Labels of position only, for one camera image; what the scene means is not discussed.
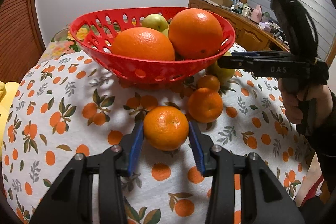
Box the large front orange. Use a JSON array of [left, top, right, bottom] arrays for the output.
[[169, 8, 223, 60]]

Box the large orange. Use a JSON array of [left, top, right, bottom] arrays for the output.
[[110, 27, 175, 61], [169, 8, 223, 60]]

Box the small green guava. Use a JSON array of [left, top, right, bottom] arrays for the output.
[[141, 14, 168, 32]]

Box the small tangerine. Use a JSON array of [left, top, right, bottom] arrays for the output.
[[187, 88, 223, 123], [197, 75, 221, 92], [143, 106, 189, 151]]

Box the large yellow-green guava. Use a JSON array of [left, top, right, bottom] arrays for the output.
[[162, 28, 169, 38]]

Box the right hand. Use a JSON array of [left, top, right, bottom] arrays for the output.
[[278, 79, 334, 127]]

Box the wooden sideboard cabinet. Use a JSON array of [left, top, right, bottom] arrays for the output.
[[188, 0, 289, 52]]

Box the pink container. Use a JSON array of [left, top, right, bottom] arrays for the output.
[[250, 5, 263, 24]]

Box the orange print tablecloth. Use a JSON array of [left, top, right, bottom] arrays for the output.
[[1, 43, 316, 224]]

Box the yellow plush pillow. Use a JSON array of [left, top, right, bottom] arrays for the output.
[[0, 81, 21, 154]]

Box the red perforated plastic basket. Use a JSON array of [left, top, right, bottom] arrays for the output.
[[70, 7, 235, 88]]

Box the floral bed sheet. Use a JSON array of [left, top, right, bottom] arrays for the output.
[[38, 26, 82, 64]]

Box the brown louvered wardrobe door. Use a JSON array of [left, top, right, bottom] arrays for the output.
[[0, 0, 46, 83]]

